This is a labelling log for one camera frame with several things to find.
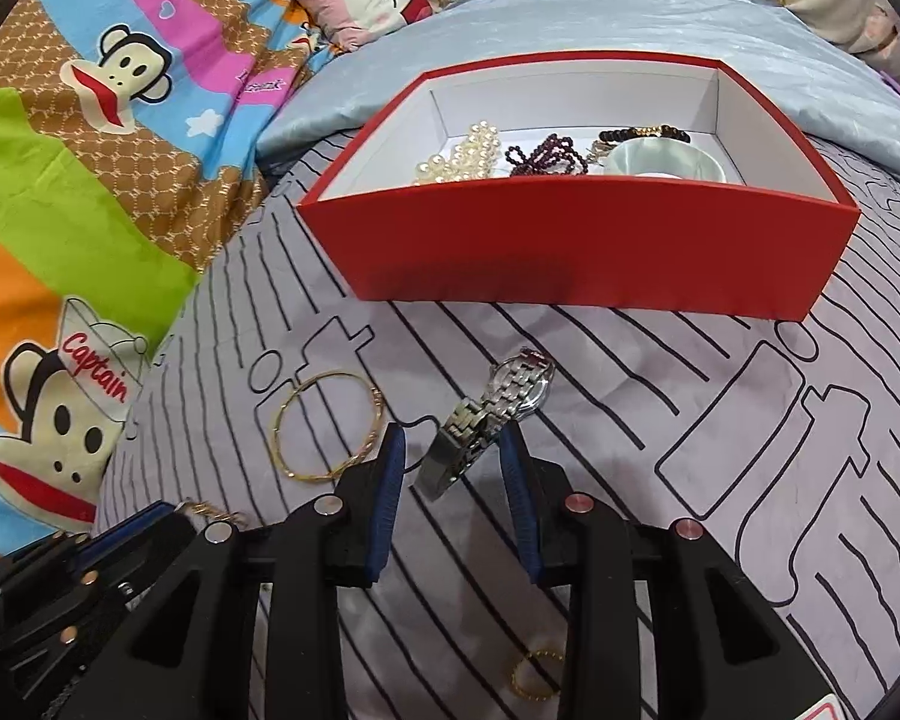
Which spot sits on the silver metal wristwatch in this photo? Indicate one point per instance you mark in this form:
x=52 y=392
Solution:
x=521 y=382

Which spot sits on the light blue pillow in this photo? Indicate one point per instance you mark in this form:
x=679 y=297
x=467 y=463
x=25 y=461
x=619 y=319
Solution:
x=570 y=15

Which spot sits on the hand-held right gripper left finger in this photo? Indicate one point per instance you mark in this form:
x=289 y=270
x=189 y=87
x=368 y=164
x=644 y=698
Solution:
x=386 y=495

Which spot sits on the garnet bead strand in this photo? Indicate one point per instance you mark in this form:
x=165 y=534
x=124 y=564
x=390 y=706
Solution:
x=551 y=154

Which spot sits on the red cardboard box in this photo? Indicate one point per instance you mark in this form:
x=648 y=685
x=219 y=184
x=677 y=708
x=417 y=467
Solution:
x=570 y=255

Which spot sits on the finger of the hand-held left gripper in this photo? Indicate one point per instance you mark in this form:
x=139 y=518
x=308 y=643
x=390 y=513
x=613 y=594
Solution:
x=60 y=645
x=120 y=536

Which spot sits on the gold bangle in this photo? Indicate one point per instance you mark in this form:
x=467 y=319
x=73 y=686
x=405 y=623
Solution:
x=307 y=472

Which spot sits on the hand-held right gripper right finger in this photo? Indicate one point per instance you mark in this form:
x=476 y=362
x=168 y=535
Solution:
x=517 y=495

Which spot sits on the cartoon monkey printed blanket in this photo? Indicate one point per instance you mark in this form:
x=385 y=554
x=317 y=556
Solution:
x=82 y=240

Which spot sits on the pale green jade bangle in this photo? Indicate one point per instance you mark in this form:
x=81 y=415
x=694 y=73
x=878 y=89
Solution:
x=660 y=161

